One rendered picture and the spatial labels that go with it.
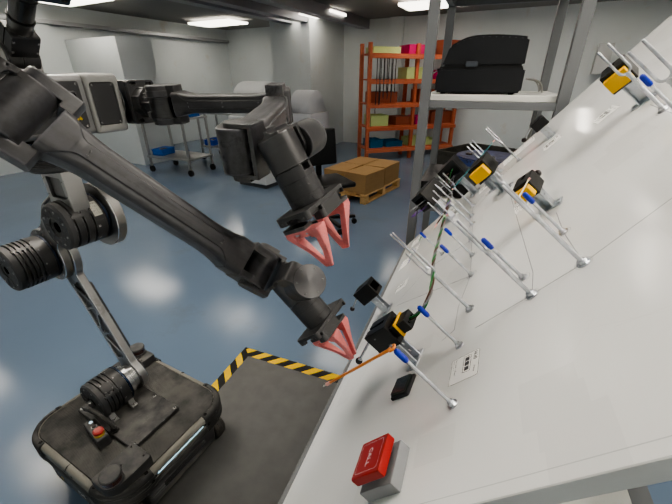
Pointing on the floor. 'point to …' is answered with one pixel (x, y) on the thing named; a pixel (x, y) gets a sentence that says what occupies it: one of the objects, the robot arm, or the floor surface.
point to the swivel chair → (332, 173)
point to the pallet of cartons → (367, 177)
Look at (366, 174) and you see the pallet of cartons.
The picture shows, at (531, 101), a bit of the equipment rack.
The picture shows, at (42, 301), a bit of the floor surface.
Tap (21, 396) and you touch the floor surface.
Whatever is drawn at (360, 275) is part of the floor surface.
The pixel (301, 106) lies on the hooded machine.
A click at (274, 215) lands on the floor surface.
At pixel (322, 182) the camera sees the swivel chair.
